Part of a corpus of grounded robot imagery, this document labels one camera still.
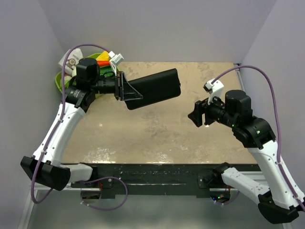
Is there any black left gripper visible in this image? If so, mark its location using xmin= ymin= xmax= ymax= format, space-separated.
xmin=91 ymin=71 xmax=143 ymax=100

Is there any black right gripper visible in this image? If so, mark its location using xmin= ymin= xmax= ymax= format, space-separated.
xmin=188 ymin=90 xmax=238 ymax=128

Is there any black zip tool case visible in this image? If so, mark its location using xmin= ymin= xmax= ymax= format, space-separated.
xmin=125 ymin=68 xmax=181 ymax=110

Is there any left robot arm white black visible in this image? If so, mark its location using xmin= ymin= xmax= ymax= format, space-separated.
xmin=20 ymin=55 xmax=143 ymax=191

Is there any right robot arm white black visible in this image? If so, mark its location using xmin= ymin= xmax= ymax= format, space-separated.
xmin=188 ymin=90 xmax=305 ymax=224

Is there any green plastic tray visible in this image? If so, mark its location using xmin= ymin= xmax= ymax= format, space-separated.
xmin=55 ymin=53 xmax=112 ymax=92

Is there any orange toy carrot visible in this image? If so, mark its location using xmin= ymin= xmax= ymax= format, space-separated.
xmin=97 ymin=60 xmax=110 ymax=66

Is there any yellow toy pepper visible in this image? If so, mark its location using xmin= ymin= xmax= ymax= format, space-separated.
xmin=96 ymin=51 xmax=110 ymax=61

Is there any white paper bag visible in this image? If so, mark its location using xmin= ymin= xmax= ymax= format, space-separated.
xmin=65 ymin=48 xmax=83 ymax=75

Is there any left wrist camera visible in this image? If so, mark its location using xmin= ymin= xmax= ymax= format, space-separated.
xmin=108 ymin=51 xmax=124 ymax=75

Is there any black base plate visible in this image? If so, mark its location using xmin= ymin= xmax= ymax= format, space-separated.
xmin=71 ymin=162 xmax=263 ymax=199

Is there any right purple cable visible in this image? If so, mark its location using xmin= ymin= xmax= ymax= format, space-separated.
xmin=213 ymin=65 xmax=305 ymax=212

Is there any aluminium frame rail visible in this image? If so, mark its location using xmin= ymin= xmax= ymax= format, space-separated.
xmin=17 ymin=191 xmax=34 ymax=229

